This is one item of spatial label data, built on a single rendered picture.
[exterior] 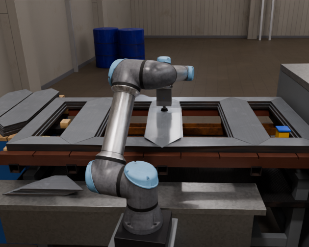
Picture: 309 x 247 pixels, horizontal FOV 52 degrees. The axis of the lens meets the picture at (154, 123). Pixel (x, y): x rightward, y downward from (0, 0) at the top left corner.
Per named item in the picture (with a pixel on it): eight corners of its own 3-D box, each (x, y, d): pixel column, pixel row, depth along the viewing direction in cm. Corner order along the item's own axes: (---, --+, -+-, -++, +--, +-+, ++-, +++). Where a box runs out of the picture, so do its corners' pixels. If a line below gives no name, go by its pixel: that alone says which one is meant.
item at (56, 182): (13, 181, 160) (12, 174, 159) (90, 182, 158) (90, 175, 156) (1, 195, 149) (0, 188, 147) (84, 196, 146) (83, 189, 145)
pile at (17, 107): (16, 95, 257) (14, 87, 255) (64, 95, 255) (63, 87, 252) (-47, 137, 184) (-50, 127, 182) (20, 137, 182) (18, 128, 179)
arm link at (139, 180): (152, 211, 109) (152, 178, 104) (116, 205, 113) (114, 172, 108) (162, 192, 120) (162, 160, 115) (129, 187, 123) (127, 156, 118)
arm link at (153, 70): (171, 61, 116) (195, 61, 162) (142, 59, 119) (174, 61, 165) (169, 92, 118) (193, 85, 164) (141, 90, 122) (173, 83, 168)
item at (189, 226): (10, 237, 176) (-4, 185, 163) (248, 244, 168) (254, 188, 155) (6, 243, 173) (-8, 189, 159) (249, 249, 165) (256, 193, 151)
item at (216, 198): (-4, 185, 163) (-5, 179, 162) (254, 188, 155) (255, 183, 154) (-26, 209, 144) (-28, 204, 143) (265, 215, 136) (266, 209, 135)
